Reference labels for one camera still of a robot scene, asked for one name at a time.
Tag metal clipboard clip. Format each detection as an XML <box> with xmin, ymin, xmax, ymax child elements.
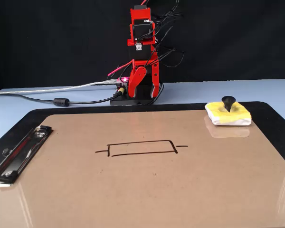
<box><xmin>0</xmin><ymin>125</ymin><xmax>53</xmax><ymax>188</ymax></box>

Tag black marker drawing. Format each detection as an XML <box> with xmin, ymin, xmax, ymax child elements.
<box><xmin>95</xmin><ymin>140</ymin><xmax>189</xmax><ymax>158</ymax></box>

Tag silver USB cable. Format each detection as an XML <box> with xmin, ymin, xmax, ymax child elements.
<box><xmin>0</xmin><ymin>79</ymin><xmax>118</xmax><ymax>95</ymax></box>

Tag black backdrop cloth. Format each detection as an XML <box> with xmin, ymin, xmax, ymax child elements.
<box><xmin>0</xmin><ymin>0</ymin><xmax>285</xmax><ymax>92</ymax></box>

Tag black power cable with ferrite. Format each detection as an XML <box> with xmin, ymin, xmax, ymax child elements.
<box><xmin>8</xmin><ymin>87</ymin><xmax>126</xmax><ymax>107</ymax></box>

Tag yellow white sponge black knob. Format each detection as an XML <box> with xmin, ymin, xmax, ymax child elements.
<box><xmin>205</xmin><ymin>95</ymin><xmax>252</xmax><ymax>126</ymax></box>

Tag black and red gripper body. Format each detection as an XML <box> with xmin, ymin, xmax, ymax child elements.
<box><xmin>129</xmin><ymin>44</ymin><xmax>160</xmax><ymax>69</ymax></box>

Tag pink wire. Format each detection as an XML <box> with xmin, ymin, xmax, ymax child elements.
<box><xmin>107</xmin><ymin>60</ymin><xmax>133</xmax><ymax>77</ymax></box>

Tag controller board with lit LED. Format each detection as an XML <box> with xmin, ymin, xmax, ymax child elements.
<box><xmin>115</xmin><ymin>76</ymin><xmax>130</xmax><ymax>87</ymax></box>

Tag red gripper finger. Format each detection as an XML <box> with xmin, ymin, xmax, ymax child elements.
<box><xmin>150</xmin><ymin>62</ymin><xmax>160</xmax><ymax>98</ymax></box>
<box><xmin>129</xmin><ymin>66</ymin><xmax>148</xmax><ymax>98</ymax></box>

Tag black clipboard with brown surface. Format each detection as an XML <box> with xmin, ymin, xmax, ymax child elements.
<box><xmin>0</xmin><ymin>101</ymin><xmax>285</xmax><ymax>228</ymax></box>

